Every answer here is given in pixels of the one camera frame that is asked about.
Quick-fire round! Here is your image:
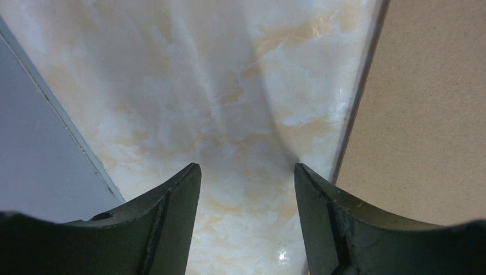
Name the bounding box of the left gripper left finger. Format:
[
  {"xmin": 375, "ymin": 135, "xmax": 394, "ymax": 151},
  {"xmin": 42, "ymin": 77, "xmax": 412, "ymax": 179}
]
[{"xmin": 1, "ymin": 163, "xmax": 202, "ymax": 274}]

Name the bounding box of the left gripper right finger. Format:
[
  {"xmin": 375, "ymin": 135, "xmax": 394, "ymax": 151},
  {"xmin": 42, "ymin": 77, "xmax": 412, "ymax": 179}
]
[{"xmin": 294, "ymin": 163, "xmax": 485, "ymax": 274}]

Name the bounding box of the brown frame backing board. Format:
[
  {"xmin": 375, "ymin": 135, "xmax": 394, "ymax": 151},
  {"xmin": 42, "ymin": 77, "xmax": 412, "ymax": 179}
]
[{"xmin": 337, "ymin": 1, "xmax": 485, "ymax": 225}]

